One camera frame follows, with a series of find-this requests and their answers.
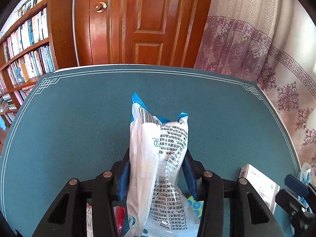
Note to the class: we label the white blue medicine box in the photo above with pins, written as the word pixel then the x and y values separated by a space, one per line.
pixel 265 187

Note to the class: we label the brown wooden door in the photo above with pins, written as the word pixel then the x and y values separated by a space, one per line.
pixel 153 32

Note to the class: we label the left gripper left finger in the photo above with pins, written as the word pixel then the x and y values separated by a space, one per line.
pixel 66 215

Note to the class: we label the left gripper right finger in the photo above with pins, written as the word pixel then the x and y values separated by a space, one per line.
pixel 249 214

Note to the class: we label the green dotted small box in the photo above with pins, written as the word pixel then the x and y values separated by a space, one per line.
pixel 197 206

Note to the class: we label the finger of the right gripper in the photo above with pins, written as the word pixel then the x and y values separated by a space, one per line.
pixel 299 188

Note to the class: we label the white purple patterned curtain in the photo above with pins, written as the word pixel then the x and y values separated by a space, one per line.
pixel 272 43

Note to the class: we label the teal table mat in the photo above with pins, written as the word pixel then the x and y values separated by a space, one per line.
pixel 76 124

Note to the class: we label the brass door knob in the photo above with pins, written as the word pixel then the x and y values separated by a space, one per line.
pixel 100 7

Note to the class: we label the white plastic packet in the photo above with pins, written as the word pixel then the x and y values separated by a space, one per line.
pixel 155 204

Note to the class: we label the wooden bookshelf with books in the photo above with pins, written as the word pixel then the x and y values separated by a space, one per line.
pixel 38 43

